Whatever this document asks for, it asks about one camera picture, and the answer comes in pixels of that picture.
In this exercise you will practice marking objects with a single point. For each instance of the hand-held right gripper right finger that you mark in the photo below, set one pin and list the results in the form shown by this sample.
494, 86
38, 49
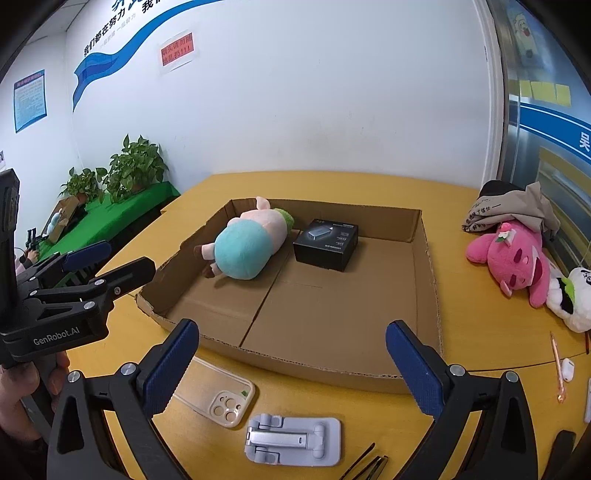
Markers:
415, 369

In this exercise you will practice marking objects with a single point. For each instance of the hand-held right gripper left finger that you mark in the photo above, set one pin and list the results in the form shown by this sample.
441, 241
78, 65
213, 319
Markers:
171, 369

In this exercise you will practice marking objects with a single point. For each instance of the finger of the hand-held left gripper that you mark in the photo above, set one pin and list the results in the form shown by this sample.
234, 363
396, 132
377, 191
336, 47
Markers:
87, 258
124, 277

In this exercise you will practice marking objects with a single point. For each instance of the white phone case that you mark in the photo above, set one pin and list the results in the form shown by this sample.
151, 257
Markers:
231, 406

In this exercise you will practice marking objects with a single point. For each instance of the black glasses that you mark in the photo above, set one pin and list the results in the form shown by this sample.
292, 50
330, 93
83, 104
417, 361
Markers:
376, 464

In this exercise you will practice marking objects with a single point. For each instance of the torn cardboard box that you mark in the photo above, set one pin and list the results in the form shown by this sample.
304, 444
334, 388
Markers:
323, 323

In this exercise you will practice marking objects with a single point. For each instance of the grey folding phone stand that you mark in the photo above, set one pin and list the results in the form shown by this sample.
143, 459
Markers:
318, 443

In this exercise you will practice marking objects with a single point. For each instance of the person's left forearm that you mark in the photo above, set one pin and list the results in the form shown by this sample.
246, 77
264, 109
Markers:
18, 459

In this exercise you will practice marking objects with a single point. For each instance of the wooden desktop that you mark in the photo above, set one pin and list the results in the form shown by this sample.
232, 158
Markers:
485, 332

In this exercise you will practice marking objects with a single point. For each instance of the person's left hand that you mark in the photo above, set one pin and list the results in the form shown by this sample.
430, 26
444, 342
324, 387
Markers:
18, 383

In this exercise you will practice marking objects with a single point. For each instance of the green table cloth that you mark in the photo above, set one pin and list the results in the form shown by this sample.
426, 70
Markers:
115, 217

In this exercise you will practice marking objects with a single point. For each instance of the small background cardboard box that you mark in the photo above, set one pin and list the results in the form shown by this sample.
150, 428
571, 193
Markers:
64, 212

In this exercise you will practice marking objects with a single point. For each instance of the small potted green plant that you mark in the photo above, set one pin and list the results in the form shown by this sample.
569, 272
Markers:
83, 184

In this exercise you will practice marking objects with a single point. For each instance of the large potted green plant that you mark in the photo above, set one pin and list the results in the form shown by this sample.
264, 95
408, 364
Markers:
134, 166

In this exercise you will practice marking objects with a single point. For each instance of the pink pig plush toy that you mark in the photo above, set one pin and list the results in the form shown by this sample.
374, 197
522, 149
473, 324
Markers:
244, 249

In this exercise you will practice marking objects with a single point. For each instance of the rose gold pen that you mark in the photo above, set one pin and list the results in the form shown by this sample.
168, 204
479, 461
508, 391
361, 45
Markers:
556, 364

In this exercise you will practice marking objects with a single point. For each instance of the pink bear plush toy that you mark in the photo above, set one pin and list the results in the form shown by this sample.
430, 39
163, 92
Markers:
512, 263

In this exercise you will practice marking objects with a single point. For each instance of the black product box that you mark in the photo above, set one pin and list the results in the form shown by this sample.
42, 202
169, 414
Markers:
325, 247

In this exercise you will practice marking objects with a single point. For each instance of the small white case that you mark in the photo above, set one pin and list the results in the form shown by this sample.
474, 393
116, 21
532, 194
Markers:
568, 369

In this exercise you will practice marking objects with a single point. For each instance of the white panda plush toy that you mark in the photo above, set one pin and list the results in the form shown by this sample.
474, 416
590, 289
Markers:
572, 300

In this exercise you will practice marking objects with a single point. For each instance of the beige cloth bag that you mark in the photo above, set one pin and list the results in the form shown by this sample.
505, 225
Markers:
508, 207

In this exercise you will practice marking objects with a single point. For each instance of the blue glass door banner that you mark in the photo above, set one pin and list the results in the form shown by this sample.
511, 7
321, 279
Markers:
554, 127

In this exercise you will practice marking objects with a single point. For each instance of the yellow sticky note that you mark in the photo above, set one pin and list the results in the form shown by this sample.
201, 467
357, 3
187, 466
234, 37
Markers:
525, 87
543, 91
563, 94

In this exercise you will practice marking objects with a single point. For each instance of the cartoon door sticker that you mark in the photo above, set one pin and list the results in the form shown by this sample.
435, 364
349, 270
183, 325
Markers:
521, 32

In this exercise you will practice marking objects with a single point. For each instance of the blue wall poster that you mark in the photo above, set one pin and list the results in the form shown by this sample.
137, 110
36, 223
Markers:
30, 99

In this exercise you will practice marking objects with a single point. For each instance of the blue wave wall decal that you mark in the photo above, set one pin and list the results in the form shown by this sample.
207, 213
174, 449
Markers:
101, 64

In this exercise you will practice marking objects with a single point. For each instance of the red paper wall sign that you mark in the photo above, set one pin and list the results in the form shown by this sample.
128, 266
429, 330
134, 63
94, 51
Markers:
180, 53

